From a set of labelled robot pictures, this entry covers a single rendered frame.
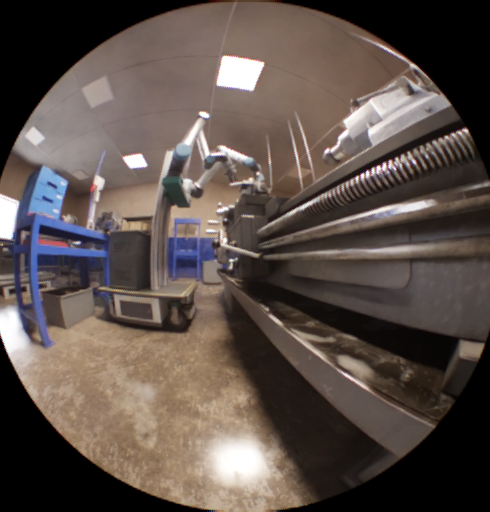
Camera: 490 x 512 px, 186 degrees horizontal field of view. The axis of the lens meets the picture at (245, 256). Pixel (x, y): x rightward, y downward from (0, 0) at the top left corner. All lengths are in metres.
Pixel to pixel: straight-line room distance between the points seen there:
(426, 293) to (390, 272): 0.09
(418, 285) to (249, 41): 2.87
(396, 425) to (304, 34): 3.02
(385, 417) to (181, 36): 3.11
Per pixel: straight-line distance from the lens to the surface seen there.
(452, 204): 0.23
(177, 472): 0.62
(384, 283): 0.34
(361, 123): 0.68
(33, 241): 1.30
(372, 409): 0.21
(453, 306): 0.32
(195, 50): 2.92
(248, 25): 2.81
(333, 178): 0.43
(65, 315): 1.62
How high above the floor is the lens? 0.59
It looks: 2 degrees up
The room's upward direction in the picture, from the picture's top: straight up
